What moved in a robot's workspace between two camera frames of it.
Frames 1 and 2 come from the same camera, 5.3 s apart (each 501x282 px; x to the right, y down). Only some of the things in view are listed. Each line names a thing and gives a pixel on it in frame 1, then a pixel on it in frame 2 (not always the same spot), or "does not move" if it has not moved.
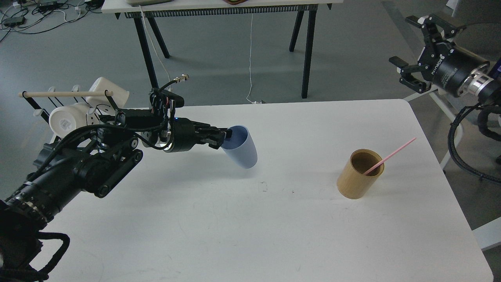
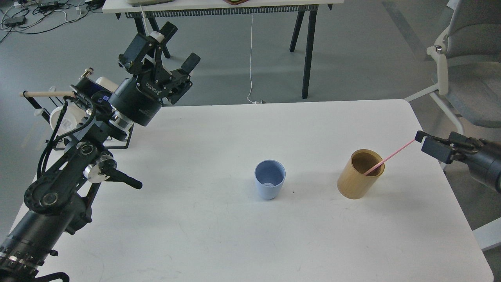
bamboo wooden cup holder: x=352 y=183 does not move
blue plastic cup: x=241 y=147 → x=269 y=175
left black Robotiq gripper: x=183 y=135 → x=137 y=98
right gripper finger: x=407 y=79 → x=455 y=138
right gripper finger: x=431 y=24 → x=446 y=152
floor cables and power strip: x=35 y=16 does not move
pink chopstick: x=383 y=159 does not move
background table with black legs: x=146 y=11 does not move
